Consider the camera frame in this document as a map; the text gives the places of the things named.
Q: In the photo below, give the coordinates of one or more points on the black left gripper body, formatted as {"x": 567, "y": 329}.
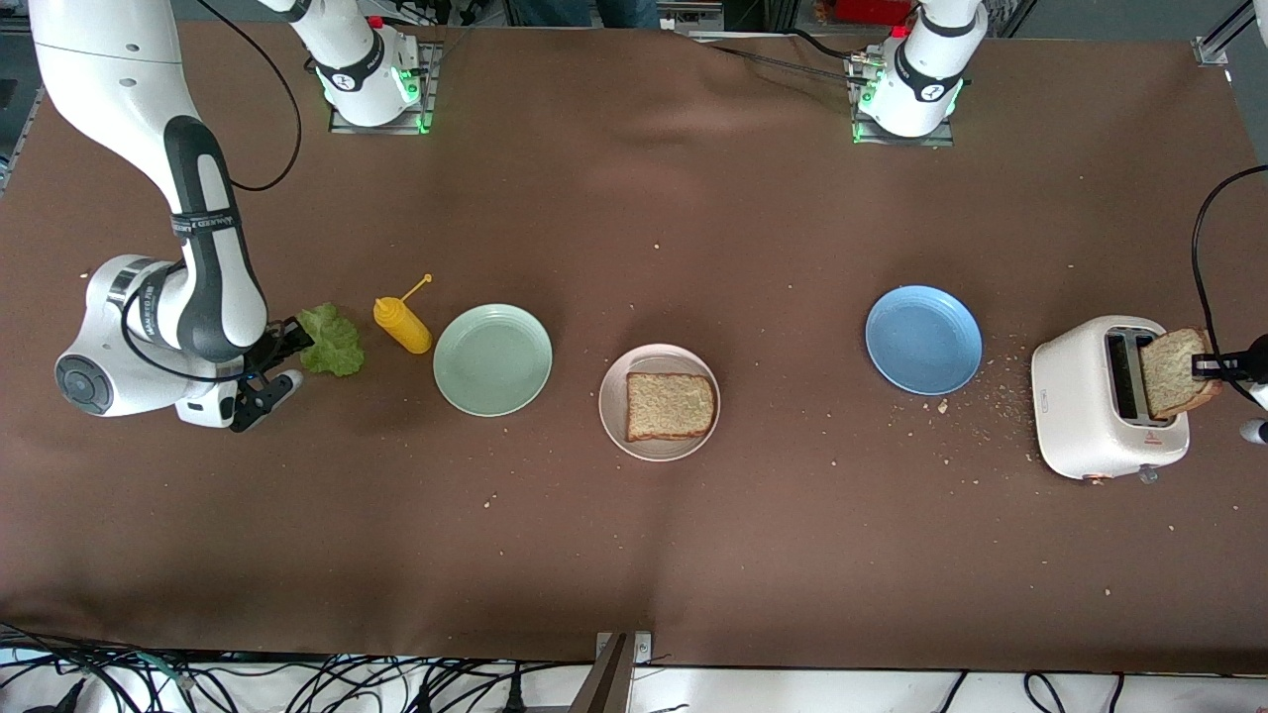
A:
{"x": 1254, "y": 359}

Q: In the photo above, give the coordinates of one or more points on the green lettuce leaf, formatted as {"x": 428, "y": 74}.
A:
{"x": 332, "y": 342}

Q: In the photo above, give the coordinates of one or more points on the brown bread slice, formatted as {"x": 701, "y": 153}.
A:
{"x": 1169, "y": 376}
{"x": 671, "y": 406}

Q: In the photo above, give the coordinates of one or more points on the yellow mustard squeeze bottle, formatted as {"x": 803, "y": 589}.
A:
{"x": 404, "y": 327}

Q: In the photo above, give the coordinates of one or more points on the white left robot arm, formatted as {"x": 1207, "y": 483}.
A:
{"x": 926, "y": 79}

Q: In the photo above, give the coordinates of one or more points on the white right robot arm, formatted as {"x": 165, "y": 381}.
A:
{"x": 99, "y": 59}

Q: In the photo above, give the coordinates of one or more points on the light green plate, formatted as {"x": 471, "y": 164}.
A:
{"x": 492, "y": 359}

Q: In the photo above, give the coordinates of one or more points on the blue plate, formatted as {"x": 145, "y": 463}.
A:
{"x": 923, "y": 341}

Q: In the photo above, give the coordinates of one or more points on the beige plate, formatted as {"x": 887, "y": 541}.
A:
{"x": 659, "y": 358}

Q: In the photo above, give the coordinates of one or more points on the white toaster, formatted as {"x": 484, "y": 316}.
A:
{"x": 1075, "y": 396}

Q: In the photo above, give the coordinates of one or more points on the brown tablecloth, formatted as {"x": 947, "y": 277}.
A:
{"x": 634, "y": 198}

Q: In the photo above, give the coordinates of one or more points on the black power plug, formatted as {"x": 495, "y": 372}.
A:
{"x": 513, "y": 699}

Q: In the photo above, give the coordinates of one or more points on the dark grey metal bar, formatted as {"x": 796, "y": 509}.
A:
{"x": 604, "y": 683}

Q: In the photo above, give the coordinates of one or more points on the red box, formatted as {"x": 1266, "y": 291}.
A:
{"x": 872, "y": 10}

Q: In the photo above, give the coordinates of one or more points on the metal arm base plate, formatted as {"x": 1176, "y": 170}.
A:
{"x": 396, "y": 129}
{"x": 931, "y": 141}

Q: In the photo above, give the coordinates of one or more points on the aluminium frame profile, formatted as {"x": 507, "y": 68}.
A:
{"x": 1214, "y": 50}

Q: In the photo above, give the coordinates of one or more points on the silver mounting bracket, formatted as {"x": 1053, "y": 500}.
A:
{"x": 642, "y": 649}

